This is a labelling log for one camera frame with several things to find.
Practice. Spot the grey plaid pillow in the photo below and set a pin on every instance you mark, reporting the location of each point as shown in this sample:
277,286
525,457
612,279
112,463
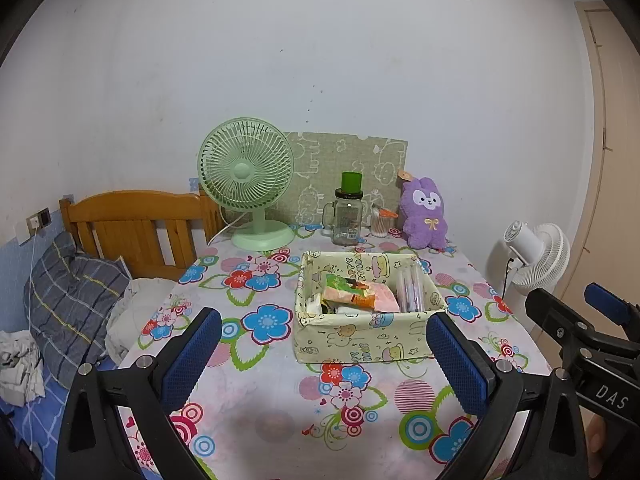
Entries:
75,300

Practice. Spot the blue grid bedsheet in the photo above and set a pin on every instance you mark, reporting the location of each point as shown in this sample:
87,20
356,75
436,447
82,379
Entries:
45,425

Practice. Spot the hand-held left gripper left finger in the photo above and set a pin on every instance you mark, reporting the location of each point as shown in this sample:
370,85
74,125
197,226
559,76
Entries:
192,355

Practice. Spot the colourful printed packet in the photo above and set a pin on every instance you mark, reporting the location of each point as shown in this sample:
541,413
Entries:
345,290

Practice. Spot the green desk fan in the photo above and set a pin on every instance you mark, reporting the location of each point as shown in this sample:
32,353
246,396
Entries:
245,170

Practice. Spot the grey white crumpled cloth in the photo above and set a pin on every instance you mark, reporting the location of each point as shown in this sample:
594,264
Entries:
20,370

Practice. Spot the beige door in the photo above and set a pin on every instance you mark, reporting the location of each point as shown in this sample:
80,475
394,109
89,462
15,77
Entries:
610,160

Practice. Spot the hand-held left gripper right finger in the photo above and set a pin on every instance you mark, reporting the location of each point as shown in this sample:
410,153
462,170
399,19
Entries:
455,365

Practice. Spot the green printed board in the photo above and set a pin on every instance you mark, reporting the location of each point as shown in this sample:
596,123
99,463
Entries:
340,155

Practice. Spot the clear plastic package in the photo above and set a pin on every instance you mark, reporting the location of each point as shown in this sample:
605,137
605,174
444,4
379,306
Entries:
410,290

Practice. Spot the yellow fabric storage box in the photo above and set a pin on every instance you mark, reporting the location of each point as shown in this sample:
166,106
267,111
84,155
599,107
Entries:
360,340

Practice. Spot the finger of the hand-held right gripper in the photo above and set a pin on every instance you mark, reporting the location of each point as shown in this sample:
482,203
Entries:
560,320
607,302

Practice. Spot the floral tablecloth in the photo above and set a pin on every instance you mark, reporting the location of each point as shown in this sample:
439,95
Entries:
275,410

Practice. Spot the wall outlet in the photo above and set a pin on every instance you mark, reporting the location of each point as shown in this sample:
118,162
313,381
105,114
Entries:
32,222

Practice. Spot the purple plush bunny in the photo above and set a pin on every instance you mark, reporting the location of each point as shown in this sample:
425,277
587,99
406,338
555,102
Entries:
425,225

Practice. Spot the white crumpled blanket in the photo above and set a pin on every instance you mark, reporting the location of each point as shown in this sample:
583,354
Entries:
135,310

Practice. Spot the wooden bed headboard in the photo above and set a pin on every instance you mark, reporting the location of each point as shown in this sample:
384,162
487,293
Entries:
135,210

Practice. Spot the cotton swab container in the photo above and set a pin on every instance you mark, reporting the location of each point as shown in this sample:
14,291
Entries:
381,225

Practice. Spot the person's right hand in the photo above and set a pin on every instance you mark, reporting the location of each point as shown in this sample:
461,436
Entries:
598,437

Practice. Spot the white standing fan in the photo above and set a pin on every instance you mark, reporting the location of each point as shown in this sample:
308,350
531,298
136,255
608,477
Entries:
545,260

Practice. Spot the glass jar with green lid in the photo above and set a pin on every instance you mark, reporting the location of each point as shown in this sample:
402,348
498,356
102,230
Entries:
347,220

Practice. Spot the white paper pack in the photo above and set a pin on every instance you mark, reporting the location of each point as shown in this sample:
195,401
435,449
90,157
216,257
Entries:
314,305

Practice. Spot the pink paper packet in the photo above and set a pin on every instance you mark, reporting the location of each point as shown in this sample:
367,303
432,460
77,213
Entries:
385,300

